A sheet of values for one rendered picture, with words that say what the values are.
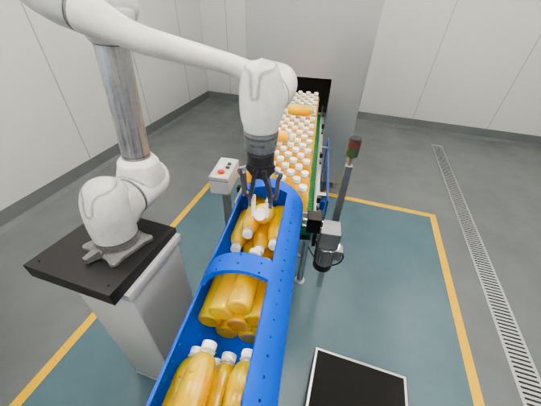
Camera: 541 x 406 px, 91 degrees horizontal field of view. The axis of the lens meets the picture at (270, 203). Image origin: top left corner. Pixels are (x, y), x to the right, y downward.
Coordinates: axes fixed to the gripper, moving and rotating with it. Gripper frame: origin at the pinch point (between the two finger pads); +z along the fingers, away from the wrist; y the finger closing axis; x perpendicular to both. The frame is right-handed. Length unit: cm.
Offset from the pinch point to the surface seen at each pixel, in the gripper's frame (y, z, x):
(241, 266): -1.2, 5.8, -19.4
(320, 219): 22.1, 29.6, 31.0
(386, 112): 137, 114, 431
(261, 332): 7.6, 8.2, -35.0
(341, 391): 48, 114, -10
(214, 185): -32, 25, 40
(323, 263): 29, 69, 37
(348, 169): 35, 22, 66
